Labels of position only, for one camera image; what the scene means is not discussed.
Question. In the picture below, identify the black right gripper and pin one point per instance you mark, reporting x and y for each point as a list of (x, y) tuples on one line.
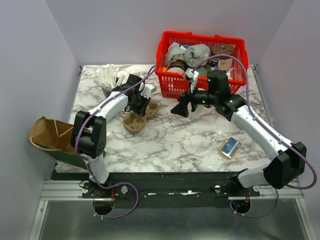
[(181, 109)]

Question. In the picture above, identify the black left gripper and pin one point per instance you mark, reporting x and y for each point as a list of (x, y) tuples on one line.
[(141, 110)]

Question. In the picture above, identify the brown cardboard cup carrier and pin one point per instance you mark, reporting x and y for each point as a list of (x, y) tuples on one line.
[(134, 123)]

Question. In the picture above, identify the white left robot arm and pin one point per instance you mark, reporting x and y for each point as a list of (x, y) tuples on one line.
[(89, 134)]

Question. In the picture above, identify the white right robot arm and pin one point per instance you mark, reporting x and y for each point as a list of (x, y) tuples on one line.
[(286, 157)]

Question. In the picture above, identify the stack of paper cups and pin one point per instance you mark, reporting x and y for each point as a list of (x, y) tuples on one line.
[(195, 115)]

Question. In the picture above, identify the red plastic shopping basket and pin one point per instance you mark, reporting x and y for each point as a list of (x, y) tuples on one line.
[(173, 84)]

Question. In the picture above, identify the black labelled tub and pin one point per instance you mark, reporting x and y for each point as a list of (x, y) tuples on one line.
[(177, 65)]

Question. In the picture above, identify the grey plastic mailer bag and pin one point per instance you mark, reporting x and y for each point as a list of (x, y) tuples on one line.
[(192, 55)]

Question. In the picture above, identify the blue orange card box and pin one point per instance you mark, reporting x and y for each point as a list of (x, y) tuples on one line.
[(230, 148)]

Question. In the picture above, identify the brown lidded round box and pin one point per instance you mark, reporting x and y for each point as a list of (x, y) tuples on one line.
[(222, 62)]

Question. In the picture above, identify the brown green paper bag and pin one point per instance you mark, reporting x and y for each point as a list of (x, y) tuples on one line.
[(54, 137)]

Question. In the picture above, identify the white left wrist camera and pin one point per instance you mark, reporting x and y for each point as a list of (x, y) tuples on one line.
[(146, 89)]

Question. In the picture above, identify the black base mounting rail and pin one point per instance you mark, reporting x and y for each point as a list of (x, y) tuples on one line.
[(168, 190)]

